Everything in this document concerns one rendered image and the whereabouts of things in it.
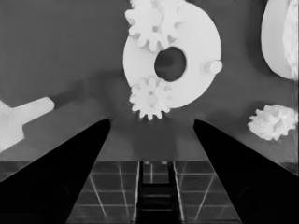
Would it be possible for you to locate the small white T-shaped piece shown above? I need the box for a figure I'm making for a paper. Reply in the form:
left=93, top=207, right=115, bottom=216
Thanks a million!
left=0, top=96, right=56, bottom=154

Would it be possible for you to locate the white round carrier with pins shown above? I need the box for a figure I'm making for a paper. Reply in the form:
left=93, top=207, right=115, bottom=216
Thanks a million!
left=122, top=0, right=223, bottom=110

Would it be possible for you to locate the small white toothed gear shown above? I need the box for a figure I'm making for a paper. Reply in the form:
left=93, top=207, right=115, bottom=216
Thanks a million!
left=124, top=0, right=185, bottom=53
left=247, top=104, right=299, bottom=142
left=128, top=76, right=174, bottom=121

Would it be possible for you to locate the large thick white disc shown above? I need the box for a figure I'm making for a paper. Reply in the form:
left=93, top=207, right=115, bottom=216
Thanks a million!
left=261, top=0, right=299, bottom=80

